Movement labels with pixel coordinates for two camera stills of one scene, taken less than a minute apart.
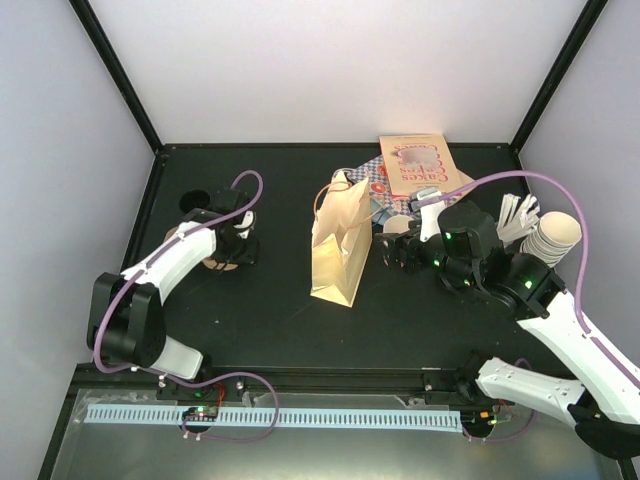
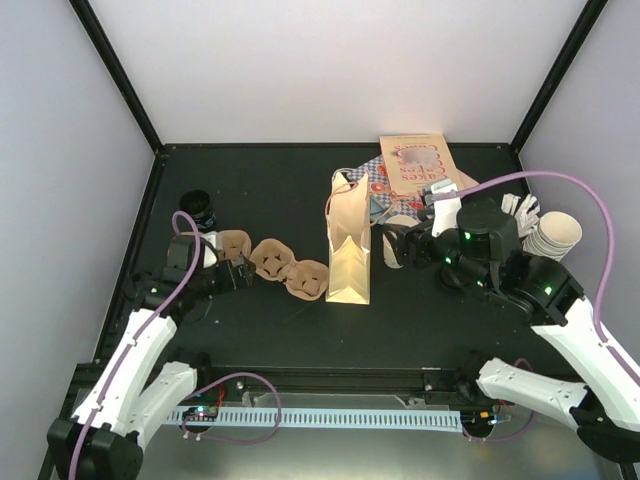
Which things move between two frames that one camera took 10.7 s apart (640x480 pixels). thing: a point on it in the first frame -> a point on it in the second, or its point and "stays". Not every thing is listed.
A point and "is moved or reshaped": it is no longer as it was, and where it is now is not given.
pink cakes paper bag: x=417 y=161 stays
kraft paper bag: x=342 y=237 is moved or reshaped
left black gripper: x=248 y=258 -> x=244 y=278
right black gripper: x=399 y=242 -> x=417 y=234
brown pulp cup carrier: x=221 y=266 is moved or reshaped
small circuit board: x=201 y=414 stays
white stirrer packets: x=511 y=226 stays
